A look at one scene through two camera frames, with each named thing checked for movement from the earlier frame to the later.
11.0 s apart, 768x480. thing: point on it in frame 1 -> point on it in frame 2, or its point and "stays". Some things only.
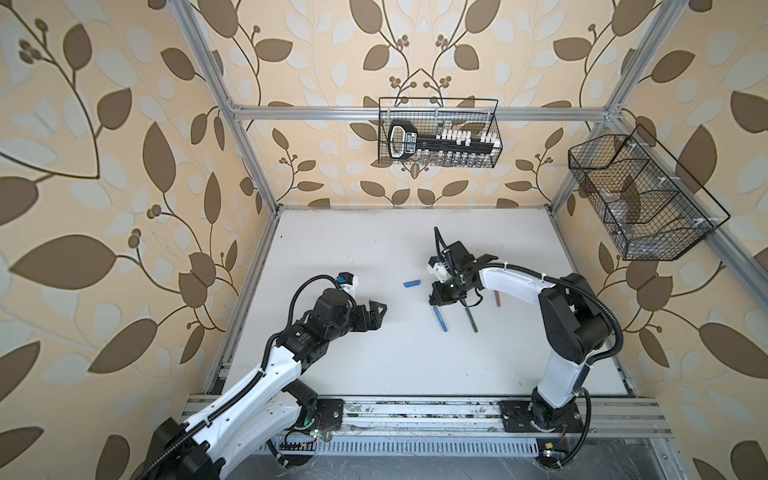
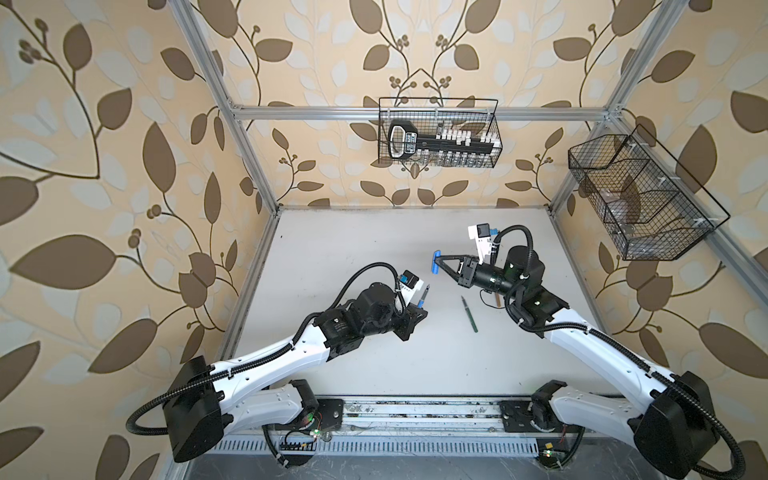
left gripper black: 376,319 -> 410,320
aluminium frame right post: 660,30 stays
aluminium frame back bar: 420,113 stays
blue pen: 441,321 -> 422,301
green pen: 471,319 stays
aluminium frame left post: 193,28 stays
